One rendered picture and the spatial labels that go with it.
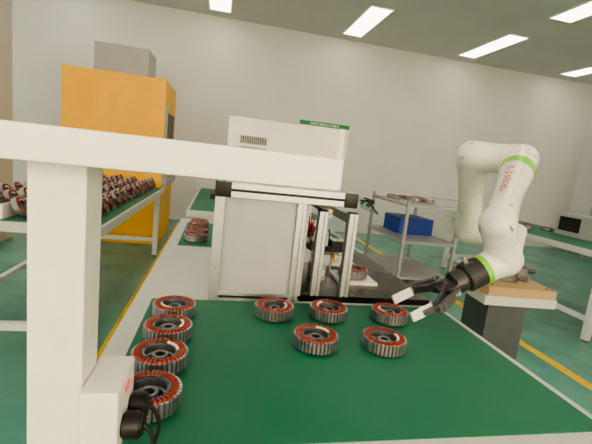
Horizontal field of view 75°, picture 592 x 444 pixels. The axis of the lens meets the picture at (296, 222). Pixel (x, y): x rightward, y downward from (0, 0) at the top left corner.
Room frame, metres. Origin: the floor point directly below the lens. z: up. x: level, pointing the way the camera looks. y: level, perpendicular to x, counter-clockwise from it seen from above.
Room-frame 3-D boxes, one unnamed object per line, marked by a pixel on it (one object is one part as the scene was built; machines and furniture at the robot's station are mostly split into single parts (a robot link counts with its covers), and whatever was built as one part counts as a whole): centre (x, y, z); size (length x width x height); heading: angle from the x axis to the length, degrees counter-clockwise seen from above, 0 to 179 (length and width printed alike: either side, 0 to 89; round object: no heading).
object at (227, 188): (1.50, 0.10, 1.09); 0.68 x 0.44 x 0.05; 12
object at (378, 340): (0.93, -0.26, 0.77); 0.11 x 0.11 x 0.04
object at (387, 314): (1.13, -0.32, 0.77); 0.11 x 0.11 x 0.04
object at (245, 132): (1.51, 0.10, 1.22); 0.44 x 0.39 x 0.20; 12
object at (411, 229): (4.16, -1.25, 0.51); 1.01 x 0.60 x 1.01; 12
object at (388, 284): (1.56, -0.20, 0.76); 0.64 x 0.47 x 0.02; 12
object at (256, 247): (1.17, 0.11, 0.91); 0.28 x 0.03 x 0.32; 102
